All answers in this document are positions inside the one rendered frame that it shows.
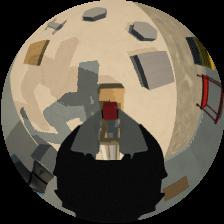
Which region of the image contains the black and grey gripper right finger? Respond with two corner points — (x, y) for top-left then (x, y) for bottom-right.
(117, 109), (168, 179)

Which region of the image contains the brown wooden board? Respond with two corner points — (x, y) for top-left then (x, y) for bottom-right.
(23, 40), (50, 66)

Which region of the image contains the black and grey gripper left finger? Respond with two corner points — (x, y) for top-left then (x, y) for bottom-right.
(53, 109), (103, 177)

